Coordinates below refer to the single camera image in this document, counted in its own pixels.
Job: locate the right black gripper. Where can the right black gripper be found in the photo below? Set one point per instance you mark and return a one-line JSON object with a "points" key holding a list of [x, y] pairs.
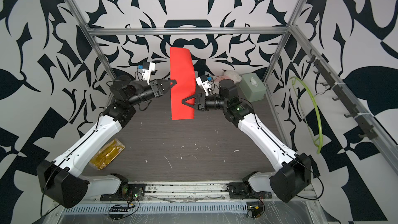
{"points": [[201, 102]]}

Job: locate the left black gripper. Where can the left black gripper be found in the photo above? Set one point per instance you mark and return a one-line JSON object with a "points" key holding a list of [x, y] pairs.
{"points": [[157, 86]]}

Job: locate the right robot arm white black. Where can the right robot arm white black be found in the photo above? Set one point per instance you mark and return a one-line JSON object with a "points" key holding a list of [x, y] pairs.
{"points": [[292, 171]]}

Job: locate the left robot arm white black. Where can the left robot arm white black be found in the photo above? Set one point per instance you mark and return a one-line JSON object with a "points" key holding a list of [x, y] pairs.
{"points": [[62, 179]]}

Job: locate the white plush teddy bear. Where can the white plush teddy bear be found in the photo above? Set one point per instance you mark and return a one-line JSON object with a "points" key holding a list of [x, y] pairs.
{"points": [[232, 75]]}

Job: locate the green tissue box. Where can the green tissue box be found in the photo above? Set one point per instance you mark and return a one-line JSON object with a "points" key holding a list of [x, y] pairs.
{"points": [[252, 87]]}

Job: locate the yellow snack packet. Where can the yellow snack packet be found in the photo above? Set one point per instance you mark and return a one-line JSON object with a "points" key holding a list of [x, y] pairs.
{"points": [[106, 154]]}

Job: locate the small black connector box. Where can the small black connector box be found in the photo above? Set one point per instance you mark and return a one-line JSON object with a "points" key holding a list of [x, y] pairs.
{"points": [[254, 211]]}

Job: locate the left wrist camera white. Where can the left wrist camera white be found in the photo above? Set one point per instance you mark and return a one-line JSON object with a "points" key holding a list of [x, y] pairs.
{"points": [[147, 68]]}

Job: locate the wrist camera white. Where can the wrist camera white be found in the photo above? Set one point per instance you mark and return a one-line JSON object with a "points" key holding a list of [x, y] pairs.
{"points": [[147, 68], [204, 83]]}

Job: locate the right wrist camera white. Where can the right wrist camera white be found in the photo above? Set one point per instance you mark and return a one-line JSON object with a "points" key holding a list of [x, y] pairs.
{"points": [[204, 83]]}

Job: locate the aluminium frame crossbar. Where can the aluminium frame crossbar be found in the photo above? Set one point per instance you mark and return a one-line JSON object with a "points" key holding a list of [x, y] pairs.
{"points": [[187, 31]]}

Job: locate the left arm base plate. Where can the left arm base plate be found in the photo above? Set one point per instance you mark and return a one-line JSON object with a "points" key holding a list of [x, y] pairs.
{"points": [[130, 193]]}

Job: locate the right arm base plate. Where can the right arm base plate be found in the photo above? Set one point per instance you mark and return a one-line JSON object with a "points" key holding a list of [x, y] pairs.
{"points": [[244, 191]]}

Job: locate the white slotted cable duct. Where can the white slotted cable duct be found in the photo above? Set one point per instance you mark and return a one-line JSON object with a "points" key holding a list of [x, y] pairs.
{"points": [[166, 208]]}

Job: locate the black hook rail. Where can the black hook rail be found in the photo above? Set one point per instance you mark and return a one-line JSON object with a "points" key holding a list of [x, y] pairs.
{"points": [[344, 95]]}

